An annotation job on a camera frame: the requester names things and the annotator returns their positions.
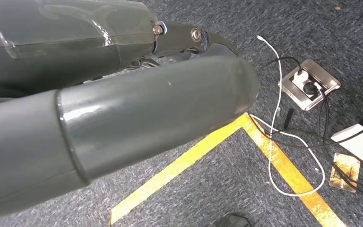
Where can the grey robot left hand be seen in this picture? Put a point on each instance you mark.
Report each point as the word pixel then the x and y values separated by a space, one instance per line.
pixel 137 106

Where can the gold hotel card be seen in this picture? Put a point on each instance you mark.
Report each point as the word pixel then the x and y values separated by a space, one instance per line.
pixel 350 163

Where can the yellow floor tape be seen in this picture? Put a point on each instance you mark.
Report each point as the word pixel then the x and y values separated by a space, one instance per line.
pixel 181 163

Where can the white charger plug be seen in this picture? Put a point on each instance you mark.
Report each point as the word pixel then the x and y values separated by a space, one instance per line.
pixel 300 81

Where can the black power plug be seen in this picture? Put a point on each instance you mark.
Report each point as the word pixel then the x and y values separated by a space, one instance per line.
pixel 310 88

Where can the steel floor socket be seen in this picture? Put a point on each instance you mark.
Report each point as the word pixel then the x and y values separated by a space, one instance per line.
pixel 328 83

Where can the white panel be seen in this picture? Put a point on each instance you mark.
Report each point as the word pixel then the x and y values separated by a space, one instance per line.
pixel 360 147

